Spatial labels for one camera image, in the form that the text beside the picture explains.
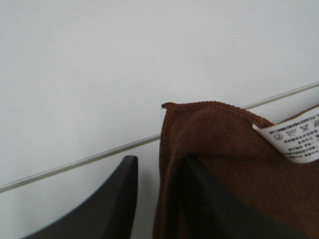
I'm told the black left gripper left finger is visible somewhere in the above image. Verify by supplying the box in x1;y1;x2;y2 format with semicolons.
28;155;138;239

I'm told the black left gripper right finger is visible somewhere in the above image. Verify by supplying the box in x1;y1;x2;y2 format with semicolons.
183;155;305;239

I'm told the brown towel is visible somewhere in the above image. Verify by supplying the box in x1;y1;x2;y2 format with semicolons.
153;102;319;239

